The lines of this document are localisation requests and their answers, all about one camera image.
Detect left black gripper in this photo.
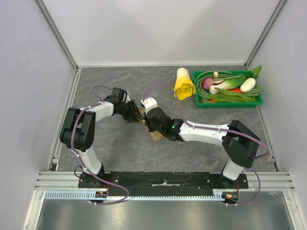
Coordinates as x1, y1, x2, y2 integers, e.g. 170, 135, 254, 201
118, 100, 143, 124

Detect brown cardboard express box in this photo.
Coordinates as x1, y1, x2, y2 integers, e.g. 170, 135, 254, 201
140, 108, 164, 143

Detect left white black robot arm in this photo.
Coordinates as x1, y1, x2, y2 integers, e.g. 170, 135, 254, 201
60, 98, 142, 188

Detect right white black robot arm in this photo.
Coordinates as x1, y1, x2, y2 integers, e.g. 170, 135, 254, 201
144, 107, 260, 189

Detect yellow napa cabbage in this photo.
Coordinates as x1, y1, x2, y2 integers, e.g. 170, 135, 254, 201
174, 68, 196, 100

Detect orange carrot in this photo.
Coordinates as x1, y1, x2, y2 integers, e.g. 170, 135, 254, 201
199, 88, 242, 103

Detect purple onion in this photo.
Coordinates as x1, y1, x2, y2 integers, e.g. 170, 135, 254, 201
202, 77, 214, 90

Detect green plastic tray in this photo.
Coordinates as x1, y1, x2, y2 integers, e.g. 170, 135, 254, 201
195, 71, 263, 108

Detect brown mushroom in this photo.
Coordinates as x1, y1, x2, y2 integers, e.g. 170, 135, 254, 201
213, 71, 219, 79

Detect bok choy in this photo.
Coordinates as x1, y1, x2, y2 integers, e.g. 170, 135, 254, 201
209, 74, 247, 94

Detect white radish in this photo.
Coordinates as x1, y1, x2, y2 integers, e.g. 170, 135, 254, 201
240, 78, 256, 93

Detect green long beans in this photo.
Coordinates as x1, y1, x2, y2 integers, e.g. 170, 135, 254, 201
193, 70, 262, 100

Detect celery leaf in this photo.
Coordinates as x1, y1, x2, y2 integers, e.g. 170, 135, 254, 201
253, 66, 262, 79

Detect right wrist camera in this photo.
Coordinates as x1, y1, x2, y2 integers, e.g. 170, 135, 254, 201
141, 97, 158, 113

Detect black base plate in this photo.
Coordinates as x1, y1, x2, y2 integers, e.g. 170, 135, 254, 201
78, 171, 249, 190

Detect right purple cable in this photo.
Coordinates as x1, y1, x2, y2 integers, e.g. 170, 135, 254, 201
143, 82, 271, 207

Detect grey slotted cable duct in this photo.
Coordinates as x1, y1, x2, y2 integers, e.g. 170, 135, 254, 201
45, 190, 225, 201

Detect front aluminium rail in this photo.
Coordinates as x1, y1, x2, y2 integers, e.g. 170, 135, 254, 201
35, 171, 295, 192

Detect left aluminium frame post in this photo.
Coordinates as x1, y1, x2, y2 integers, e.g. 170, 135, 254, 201
34, 0, 79, 72

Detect aluminium frame post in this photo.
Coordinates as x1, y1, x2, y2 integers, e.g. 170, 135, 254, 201
244, 0, 288, 70
34, 0, 79, 72

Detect right aluminium frame post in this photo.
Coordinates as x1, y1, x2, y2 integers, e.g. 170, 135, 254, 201
244, 0, 288, 70

